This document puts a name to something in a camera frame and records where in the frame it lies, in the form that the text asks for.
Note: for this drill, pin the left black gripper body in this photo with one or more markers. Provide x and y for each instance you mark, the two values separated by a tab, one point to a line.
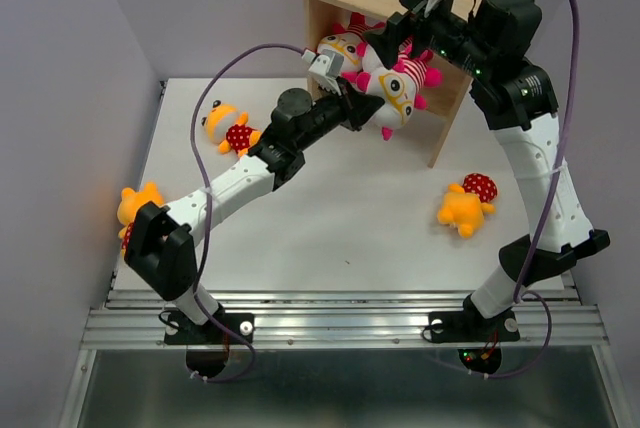
329	111

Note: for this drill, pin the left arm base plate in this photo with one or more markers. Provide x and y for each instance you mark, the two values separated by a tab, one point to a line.
180	331

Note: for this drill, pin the white pink plush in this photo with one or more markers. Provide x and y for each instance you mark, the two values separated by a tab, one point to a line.
401	91
348	41
371	64

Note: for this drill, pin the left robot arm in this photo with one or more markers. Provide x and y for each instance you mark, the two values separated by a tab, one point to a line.
162	241

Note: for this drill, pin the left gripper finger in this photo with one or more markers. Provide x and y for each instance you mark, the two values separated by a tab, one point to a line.
352	125
357	105

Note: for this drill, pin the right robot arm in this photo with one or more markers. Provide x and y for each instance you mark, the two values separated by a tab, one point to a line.
518	102

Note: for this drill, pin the aluminium mounting rail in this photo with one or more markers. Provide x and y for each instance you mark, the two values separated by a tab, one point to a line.
338	320

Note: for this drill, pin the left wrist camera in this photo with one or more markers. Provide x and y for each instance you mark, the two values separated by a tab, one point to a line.
324	68

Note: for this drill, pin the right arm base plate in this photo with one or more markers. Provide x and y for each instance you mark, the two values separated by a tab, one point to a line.
465	327

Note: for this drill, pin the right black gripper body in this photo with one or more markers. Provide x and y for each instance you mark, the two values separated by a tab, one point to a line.
450	36

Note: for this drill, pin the orange bear plush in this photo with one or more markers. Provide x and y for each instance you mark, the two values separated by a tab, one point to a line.
131	202
228	129
465	205

